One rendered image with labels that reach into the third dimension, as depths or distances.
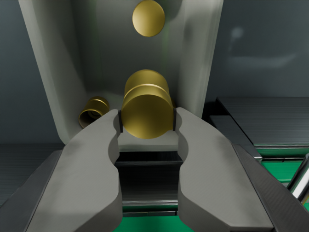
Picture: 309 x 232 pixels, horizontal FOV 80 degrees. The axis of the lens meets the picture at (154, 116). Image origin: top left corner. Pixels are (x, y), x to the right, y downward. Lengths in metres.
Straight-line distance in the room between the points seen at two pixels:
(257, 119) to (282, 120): 0.03
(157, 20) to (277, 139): 0.18
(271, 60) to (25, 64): 0.36
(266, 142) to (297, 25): 0.18
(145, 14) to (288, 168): 0.22
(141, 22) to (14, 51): 0.20
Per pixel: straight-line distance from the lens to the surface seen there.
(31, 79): 0.34
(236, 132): 0.24
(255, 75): 0.34
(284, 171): 0.24
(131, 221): 0.28
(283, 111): 0.32
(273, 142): 0.24
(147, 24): 0.21
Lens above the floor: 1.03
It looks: 59 degrees down
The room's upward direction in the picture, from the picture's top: 175 degrees clockwise
